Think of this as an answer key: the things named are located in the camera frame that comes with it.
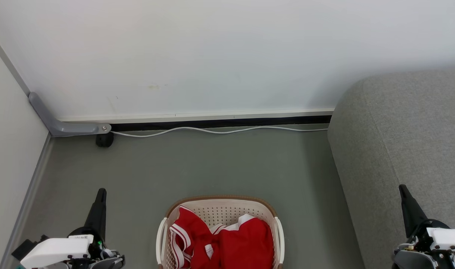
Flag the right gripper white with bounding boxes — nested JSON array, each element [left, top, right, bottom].
[[399, 184, 455, 254]]

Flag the black caster wheel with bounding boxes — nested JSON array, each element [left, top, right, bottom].
[[96, 132, 114, 148]]

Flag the white baseboard strip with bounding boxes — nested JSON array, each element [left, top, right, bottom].
[[57, 108, 335, 124]]

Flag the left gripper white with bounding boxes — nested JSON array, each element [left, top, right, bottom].
[[20, 188, 107, 269]]

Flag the white floor cable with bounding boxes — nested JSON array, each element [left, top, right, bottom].
[[111, 126, 328, 138]]

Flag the red and white garment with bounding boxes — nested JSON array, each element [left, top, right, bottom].
[[169, 205, 275, 269]]

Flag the grey metal partition foot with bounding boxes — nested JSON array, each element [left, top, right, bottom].
[[28, 92, 112, 137]]

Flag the cream perforated laundry basket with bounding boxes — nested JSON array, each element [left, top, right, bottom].
[[156, 195, 285, 269]]

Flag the grey fabric sofa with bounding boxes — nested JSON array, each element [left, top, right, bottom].
[[327, 69, 455, 269]]

